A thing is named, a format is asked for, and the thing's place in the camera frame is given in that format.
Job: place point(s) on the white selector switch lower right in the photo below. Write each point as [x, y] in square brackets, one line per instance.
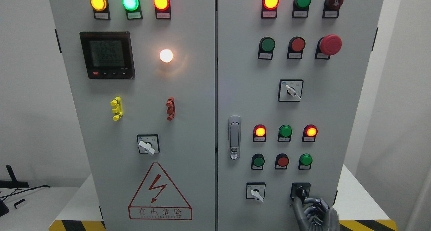
[256, 191]

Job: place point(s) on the silver door latch handle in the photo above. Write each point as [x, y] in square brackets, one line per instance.
[234, 136]

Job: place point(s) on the green push button upper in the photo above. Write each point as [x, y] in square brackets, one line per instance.
[266, 48]

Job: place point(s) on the yellow indicator light top left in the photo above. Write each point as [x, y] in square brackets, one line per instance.
[100, 9]

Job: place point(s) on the green indicator top right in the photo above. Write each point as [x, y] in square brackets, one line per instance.
[300, 8]

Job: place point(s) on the red emergency stop mushroom button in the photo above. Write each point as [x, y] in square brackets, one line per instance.
[328, 46]

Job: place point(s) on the green lit indicator light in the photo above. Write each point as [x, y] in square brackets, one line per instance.
[132, 9]

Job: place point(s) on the white lit indicator lamp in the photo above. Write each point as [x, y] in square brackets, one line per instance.
[166, 55]

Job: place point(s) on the grey electrical control cabinet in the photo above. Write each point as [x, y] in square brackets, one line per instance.
[215, 74]

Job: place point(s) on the white selector switch upper right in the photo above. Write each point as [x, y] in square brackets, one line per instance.
[290, 90]

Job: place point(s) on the yellow terminal connector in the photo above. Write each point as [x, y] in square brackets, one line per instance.
[117, 108]

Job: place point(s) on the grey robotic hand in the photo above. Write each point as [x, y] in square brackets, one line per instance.
[313, 214]

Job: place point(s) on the black digital power meter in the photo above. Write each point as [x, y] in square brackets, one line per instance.
[108, 55]

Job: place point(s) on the black rotary knob switch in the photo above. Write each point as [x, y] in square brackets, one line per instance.
[300, 190]

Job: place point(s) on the green indicator middle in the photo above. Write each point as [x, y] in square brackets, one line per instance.
[284, 133]

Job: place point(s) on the small white black adapter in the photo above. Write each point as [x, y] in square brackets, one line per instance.
[19, 203]

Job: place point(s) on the red push button upper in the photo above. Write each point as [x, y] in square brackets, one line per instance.
[295, 48]

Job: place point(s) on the green push button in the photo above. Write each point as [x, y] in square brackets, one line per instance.
[257, 162]
[305, 162]
[266, 48]

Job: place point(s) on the black device with antenna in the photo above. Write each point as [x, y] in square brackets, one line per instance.
[13, 183]

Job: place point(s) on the red lit indicator top right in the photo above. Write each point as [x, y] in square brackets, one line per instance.
[269, 8]

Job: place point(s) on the red indicator middle right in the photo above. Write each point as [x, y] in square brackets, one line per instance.
[309, 133]

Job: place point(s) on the red lit indicator middle left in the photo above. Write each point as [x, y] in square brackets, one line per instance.
[259, 133]

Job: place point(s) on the white selector switch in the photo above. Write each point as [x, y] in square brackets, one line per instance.
[290, 90]
[256, 191]

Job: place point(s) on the white platform with hazard stripes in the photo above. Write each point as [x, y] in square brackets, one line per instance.
[356, 208]

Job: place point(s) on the red lit indicator light left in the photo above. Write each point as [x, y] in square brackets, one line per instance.
[162, 9]

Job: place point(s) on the green push button lower left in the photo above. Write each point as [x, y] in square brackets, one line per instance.
[257, 162]

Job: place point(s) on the red terminal connector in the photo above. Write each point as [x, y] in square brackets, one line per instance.
[170, 108]

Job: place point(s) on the white selector switch left door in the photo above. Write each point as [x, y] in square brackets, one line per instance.
[148, 144]

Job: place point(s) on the dark red buzzer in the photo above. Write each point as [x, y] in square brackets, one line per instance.
[332, 8]

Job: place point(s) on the green push button lower right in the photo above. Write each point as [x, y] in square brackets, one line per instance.
[305, 162]

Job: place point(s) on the red electrical hazard warning sticker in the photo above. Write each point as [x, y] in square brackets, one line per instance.
[159, 198]

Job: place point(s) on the red push button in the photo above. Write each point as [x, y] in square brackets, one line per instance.
[295, 48]
[281, 161]

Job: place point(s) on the red push button lower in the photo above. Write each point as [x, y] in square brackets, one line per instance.
[281, 161]

